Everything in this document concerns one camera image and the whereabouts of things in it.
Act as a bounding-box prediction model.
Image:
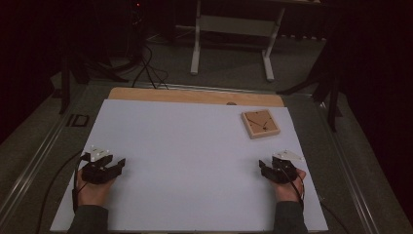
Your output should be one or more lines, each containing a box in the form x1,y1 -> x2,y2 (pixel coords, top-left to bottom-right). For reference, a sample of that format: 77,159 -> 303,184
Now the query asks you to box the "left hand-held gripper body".
80,145 -> 115,185

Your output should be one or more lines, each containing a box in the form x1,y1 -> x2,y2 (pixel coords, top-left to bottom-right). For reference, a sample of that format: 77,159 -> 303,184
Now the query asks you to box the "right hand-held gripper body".
271,149 -> 306,185

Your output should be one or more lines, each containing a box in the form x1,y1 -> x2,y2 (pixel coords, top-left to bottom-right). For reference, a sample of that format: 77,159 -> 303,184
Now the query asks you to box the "wooden picture frame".
241,108 -> 282,140

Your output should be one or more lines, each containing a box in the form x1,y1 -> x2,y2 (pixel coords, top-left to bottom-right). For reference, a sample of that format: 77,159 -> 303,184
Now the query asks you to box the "person's left hand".
76,169 -> 116,208

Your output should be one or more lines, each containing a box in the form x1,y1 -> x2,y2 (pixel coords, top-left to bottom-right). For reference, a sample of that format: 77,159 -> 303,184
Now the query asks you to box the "person's right hand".
270,169 -> 308,204

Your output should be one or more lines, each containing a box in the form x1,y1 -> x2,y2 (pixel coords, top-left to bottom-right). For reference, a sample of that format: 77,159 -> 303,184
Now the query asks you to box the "black floor socket plate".
65,113 -> 91,129

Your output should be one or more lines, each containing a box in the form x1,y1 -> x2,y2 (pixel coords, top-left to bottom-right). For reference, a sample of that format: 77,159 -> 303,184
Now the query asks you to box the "black metal stand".
52,53 -> 131,115

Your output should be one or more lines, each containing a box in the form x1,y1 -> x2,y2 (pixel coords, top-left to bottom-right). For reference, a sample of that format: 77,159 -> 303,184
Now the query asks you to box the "black tripod stand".
276,38 -> 344,133

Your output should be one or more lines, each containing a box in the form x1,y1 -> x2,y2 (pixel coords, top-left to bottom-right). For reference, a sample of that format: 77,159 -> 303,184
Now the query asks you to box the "wooden table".
106,86 -> 286,108

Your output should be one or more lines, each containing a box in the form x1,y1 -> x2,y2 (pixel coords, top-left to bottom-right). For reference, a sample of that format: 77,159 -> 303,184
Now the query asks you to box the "black equipment tower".
121,0 -> 149,64

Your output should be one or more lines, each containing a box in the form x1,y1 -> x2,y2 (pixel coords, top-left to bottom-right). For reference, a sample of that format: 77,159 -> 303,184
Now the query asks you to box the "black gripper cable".
34,149 -> 86,234
276,161 -> 353,234
71,155 -> 90,215

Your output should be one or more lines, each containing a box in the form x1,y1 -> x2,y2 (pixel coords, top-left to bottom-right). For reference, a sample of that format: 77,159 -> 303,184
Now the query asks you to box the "metal floor rail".
0,106 -> 77,222
142,82 -> 315,98
316,97 -> 381,234

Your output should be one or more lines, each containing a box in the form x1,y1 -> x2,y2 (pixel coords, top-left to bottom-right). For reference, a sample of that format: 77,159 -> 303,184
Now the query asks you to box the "black floor cable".
131,45 -> 154,89
142,57 -> 170,91

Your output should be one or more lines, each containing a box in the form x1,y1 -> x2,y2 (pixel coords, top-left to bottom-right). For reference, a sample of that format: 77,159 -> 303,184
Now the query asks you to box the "white metal desk frame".
189,0 -> 287,83

